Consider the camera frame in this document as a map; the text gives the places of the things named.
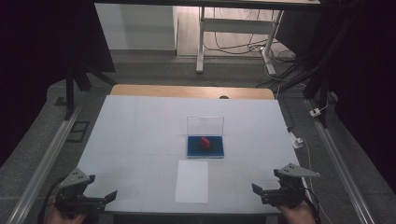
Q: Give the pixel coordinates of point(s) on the person's right hand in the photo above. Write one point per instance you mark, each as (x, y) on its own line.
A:
(299, 216)

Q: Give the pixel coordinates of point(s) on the aluminium rail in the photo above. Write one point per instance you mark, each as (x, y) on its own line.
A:
(339, 168)
(46, 158)

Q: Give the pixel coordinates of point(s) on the large white table cover board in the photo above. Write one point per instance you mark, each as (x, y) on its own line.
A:
(140, 140)

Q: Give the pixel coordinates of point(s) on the white plug adapter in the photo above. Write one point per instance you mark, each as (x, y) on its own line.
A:
(315, 112)

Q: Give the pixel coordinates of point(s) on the red stamp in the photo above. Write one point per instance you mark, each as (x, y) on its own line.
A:
(205, 142)

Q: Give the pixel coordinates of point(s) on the white cabinet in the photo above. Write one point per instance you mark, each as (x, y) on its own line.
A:
(135, 26)

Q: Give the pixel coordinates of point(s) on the blue ink pad clear lid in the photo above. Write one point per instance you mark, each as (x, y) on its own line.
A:
(205, 151)

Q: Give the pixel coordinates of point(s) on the white paper sheet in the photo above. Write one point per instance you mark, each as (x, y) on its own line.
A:
(192, 182)

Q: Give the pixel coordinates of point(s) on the person's left hand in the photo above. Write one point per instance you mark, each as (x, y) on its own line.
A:
(63, 218)

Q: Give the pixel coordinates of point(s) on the wooden table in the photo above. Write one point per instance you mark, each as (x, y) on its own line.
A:
(186, 91)

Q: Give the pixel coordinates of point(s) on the black floor frame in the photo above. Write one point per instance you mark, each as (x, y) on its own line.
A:
(77, 131)

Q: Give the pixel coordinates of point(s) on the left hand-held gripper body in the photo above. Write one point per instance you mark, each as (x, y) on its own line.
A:
(73, 189)

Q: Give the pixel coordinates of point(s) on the white desk frame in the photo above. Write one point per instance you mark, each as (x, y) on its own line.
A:
(233, 25)

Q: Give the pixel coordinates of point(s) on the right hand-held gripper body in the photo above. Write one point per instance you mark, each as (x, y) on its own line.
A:
(289, 189)

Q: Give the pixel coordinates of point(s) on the black tripod stand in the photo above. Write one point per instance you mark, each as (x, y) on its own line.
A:
(71, 90)
(320, 90)

